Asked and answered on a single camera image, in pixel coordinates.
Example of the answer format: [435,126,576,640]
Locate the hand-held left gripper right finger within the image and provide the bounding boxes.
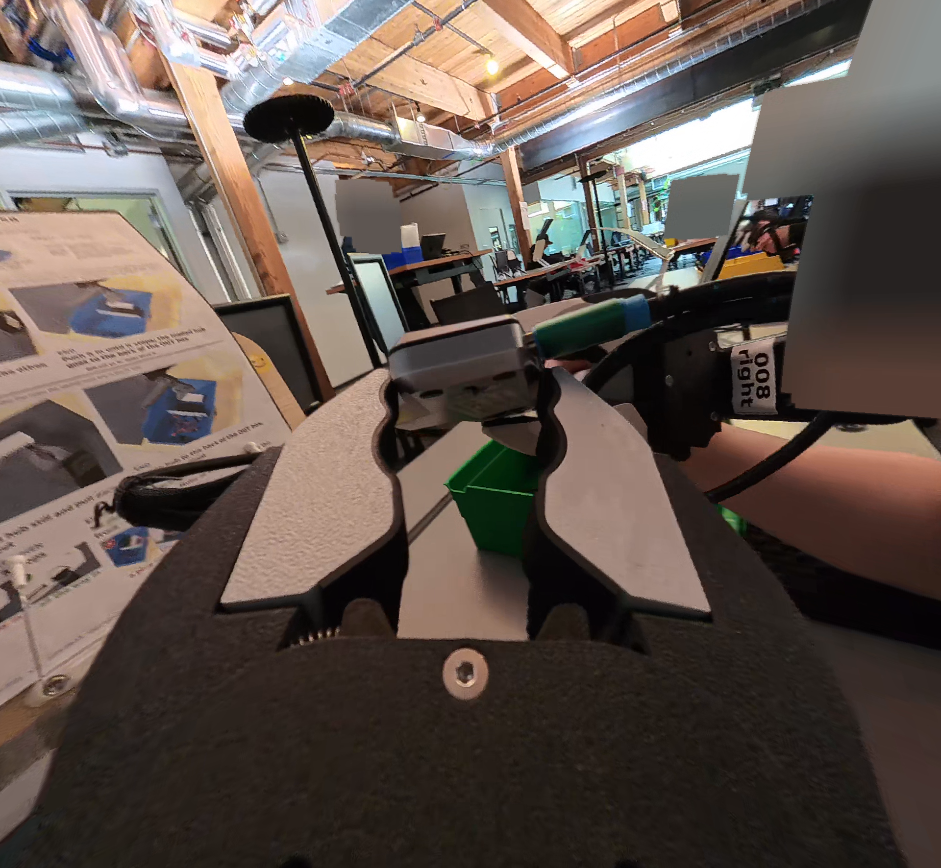
[527,366,713,619]

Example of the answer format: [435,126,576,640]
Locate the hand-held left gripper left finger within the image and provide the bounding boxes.
[221,369,407,613]

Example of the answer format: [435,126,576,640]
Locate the green plastic bin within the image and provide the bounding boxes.
[446,438,545,560]

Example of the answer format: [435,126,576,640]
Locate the braided hdmi cable green plugs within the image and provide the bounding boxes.
[531,270,802,384]

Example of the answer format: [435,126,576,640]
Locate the person's right forearm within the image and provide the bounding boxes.
[681,420,941,602]

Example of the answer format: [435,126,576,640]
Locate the instruction sheet on stand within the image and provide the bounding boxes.
[233,332,310,431]

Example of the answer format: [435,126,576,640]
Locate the printed instruction sheet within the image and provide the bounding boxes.
[0,210,295,707]

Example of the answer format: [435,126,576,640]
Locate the silver ventilation duct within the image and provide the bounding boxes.
[221,0,508,120]
[0,0,192,149]

